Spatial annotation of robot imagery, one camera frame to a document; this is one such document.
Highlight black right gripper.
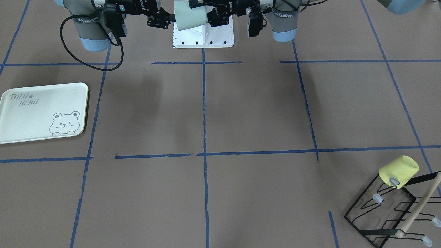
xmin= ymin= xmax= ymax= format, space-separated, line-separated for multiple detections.
xmin=115 ymin=0 xmax=175 ymax=29

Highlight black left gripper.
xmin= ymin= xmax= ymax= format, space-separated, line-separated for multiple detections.
xmin=189 ymin=0 xmax=259 ymax=27

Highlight pale green plastic cup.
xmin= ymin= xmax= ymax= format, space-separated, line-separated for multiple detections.
xmin=174 ymin=0 xmax=208 ymax=31

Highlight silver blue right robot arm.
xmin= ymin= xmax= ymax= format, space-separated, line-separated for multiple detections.
xmin=55 ymin=0 xmax=175 ymax=52

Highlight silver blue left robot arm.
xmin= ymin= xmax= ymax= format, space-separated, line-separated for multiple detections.
xmin=187 ymin=0 xmax=325 ymax=43

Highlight cream bear print tray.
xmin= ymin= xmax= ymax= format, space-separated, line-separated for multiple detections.
xmin=0 ymin=83 xmax=89 ymax=144

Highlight yellow plastic cup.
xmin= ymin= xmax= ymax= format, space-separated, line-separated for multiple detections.
xmin=378 ymin=155 xmax=419 ymax=189

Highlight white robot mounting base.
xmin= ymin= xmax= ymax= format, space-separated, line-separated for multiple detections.
xmin=172 ymin=16 xmax=235 ymax=49

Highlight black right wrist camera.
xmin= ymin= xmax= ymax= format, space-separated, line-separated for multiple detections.
xmin=103 ymin=4 xmax=127 ymax=37

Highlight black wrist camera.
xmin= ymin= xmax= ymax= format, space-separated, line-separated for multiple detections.
xmin=248 ymin=8 xmax=268 ymax=37
xmin=103 ymin=4 xmax=127 ymax=37

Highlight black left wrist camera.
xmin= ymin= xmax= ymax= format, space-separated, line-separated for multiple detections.
xmin=248 ymin=8 xmax=268 ymax=37

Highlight black wire cup rack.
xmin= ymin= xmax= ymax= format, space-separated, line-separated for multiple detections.
xmin=344 ymin=172 xmax=440 ymax=248

